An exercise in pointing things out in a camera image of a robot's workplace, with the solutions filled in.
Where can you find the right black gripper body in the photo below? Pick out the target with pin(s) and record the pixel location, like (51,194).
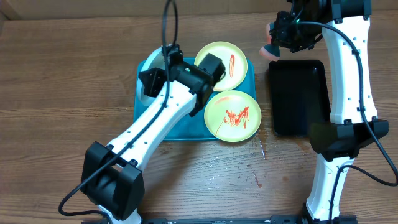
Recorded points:
(292,35)

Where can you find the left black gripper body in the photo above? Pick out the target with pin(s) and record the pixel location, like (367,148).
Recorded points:
(158,79)

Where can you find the grey pink sponge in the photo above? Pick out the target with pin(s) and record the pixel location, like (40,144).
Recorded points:
(270,51)

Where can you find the light blue plate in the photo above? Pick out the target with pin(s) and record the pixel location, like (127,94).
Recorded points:
(155,60)

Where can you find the yellow-green plate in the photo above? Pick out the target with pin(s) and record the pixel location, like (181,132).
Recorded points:
(232,116)
(234,60)

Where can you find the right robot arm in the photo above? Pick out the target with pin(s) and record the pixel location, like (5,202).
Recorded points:
(354,122)

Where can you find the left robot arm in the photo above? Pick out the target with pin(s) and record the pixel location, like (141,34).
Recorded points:
(171,88)

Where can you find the black rectangular tray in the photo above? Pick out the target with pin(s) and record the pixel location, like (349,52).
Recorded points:
(299,96)

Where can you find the teal plastic serving tray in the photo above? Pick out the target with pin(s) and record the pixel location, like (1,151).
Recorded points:
(194,128)

